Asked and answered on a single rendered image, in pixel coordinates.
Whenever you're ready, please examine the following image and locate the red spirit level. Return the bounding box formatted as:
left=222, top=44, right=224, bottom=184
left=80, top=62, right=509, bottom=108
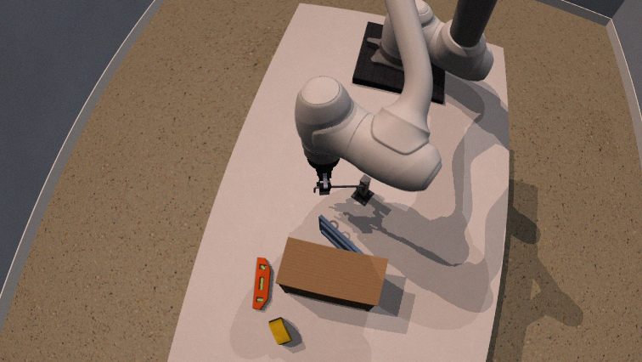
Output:
left=252, top=257, right=271, bottom=309

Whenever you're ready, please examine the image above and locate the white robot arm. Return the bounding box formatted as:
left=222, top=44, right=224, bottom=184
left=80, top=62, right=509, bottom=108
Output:
left=295, top=0, right=498, bottom=192

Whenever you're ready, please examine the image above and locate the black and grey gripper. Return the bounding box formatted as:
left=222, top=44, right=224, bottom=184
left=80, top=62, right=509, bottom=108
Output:
left=307, top=158, right=340, bottom=195

